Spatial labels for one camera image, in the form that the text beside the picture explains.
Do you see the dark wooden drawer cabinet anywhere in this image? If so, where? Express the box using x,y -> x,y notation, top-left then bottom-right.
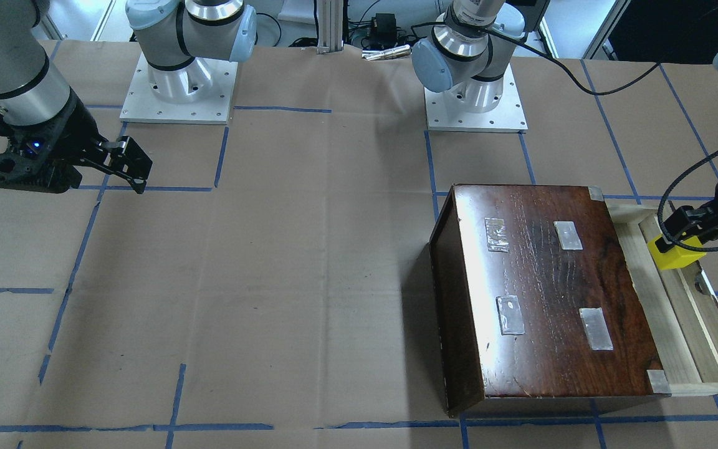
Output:
428,184 -> 662,417

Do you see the aluminium frame post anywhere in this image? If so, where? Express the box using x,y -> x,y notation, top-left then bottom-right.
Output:
314,1 -> 348,54

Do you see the yellow cube block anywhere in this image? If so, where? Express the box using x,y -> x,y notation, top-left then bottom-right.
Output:
648,235 -> 706,270

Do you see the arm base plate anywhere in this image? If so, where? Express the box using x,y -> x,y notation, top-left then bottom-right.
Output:
424,77 -> 528,133
120,55 -> 239,125

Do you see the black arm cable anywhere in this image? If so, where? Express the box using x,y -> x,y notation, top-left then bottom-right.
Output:
410,3 -> 718,252

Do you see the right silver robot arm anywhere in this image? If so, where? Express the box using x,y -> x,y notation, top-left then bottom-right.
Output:
0,1 -> 257,194

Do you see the light wooden drawer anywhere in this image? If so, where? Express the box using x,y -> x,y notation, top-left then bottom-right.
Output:
608,204 -> 718,397

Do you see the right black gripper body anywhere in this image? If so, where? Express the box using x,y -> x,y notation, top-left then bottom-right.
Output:
0,94 -> 105,193

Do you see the black power adapter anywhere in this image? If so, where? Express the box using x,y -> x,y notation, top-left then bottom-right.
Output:
370,12 -> 397,46

